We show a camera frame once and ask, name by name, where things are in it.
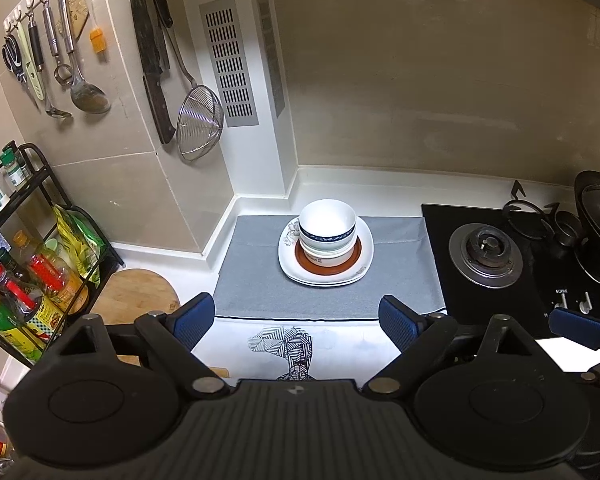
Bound steel handled can opener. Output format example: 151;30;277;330
40;0;74;87

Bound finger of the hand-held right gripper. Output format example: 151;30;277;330
547;307;600;351

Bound pale green peeler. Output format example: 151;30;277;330
15;16;46;102

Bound round gas burner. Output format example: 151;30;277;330
449;223;525;290

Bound dark handled cleaver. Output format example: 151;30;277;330
126;0;176;145

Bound black metal rack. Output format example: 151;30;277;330
0;142;126;368

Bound white cloth geometric print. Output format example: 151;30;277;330
190;316;412;382

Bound oil bottle with red label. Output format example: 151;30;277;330
12;230;90;314

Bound wide metal vent grille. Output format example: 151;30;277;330
199;0;260;128

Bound orange silicone brush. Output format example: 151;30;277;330
88;2;109;57

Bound round wooden cutting board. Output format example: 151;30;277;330
87;268;181;326

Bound narrow metal vent grille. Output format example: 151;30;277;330
255;0;286;119

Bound grey mat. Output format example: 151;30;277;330
213;215;447;320

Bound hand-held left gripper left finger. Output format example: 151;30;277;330
55;293;231;397

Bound wire mesh strainer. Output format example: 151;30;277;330
149;0;225;162

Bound wooden scrub brush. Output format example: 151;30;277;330
65;0;91;42

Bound green lid spice jar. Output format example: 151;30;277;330
0;145;31;189

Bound black gas stove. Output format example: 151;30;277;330
421;203;600;343

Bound black pan support grate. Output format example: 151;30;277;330
502;180;587;247

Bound black handled metal utensil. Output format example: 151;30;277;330
26;14;74;119

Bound red cap sauce bottle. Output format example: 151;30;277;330
0;262;44;322

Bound green yellow snack bag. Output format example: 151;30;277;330
52;203;106;289

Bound white bowl with blue band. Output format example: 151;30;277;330
298;199;357;253

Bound steel ladle spoon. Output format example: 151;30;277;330
56;0;112;115

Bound brown rimmed plate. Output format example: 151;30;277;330
293;235;363;275

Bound yellow cap green bottle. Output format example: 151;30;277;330
0;290;44;364

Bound large white bowl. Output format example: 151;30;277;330
299;240;357;267

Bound black handled scissors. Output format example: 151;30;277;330
1;34;29;97

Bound dark glass bottle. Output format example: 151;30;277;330
0;247;31;283

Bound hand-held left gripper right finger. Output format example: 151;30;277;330
362;295;546;397

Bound white floral square plate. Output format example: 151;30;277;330
278;216;374;283

